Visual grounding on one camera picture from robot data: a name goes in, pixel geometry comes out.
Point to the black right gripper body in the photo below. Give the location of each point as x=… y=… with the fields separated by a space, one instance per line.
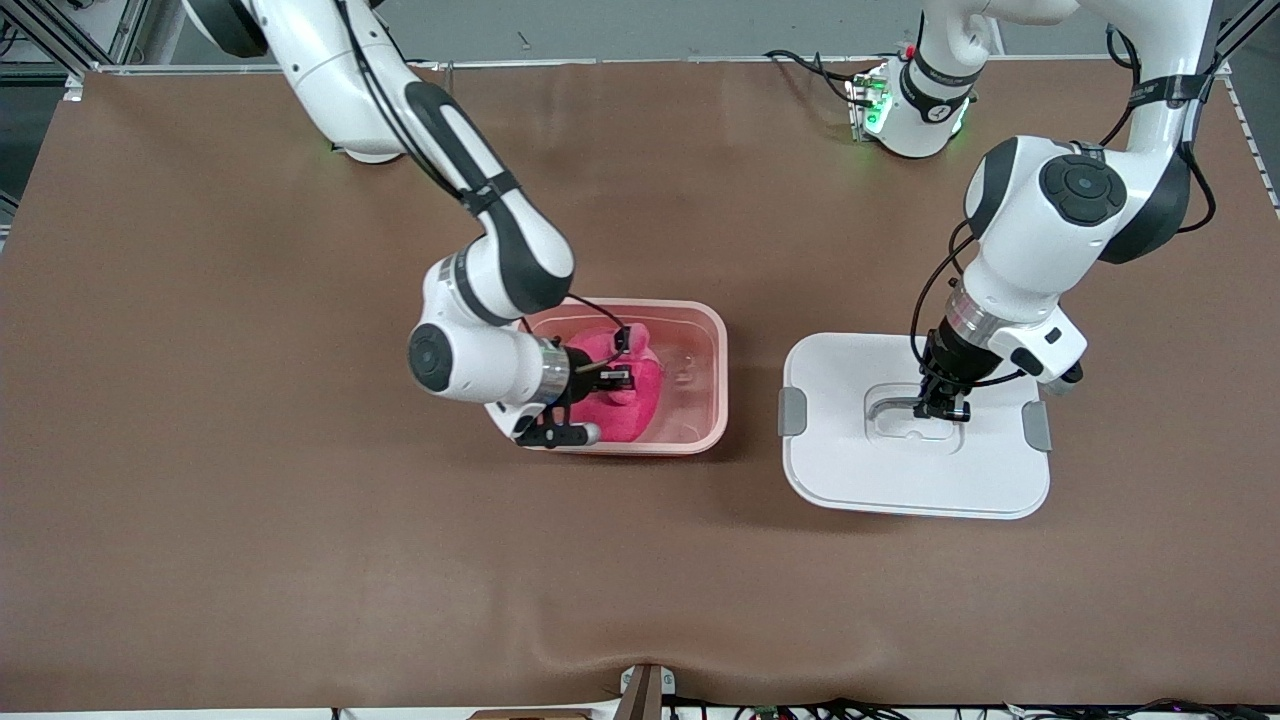
x=582 y=370

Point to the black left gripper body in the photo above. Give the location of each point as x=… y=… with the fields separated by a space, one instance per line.
x=951 y=362

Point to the pink plush toy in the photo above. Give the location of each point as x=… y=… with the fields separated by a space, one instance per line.
x=620 y=410

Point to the white box lid grey latches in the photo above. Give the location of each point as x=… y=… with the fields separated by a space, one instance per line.
x=880 y=470

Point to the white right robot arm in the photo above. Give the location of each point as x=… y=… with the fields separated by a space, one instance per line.
x=490 y=365

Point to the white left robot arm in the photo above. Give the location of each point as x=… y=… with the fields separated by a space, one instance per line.
x=1030 y=250

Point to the pink plastic storage box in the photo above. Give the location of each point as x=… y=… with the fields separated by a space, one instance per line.
x=700 y=400

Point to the brown table mat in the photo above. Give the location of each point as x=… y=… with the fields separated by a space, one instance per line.
x=640 y=600

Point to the brown wooden board piece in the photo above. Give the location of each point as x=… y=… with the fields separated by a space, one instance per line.
x=530 y=714

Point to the metal table clamp bracket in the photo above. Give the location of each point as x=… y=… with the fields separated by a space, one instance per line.
x=645 y=690

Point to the aluminium frame profile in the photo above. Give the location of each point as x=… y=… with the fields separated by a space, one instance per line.
x=1245 y=28
x=135 y=30

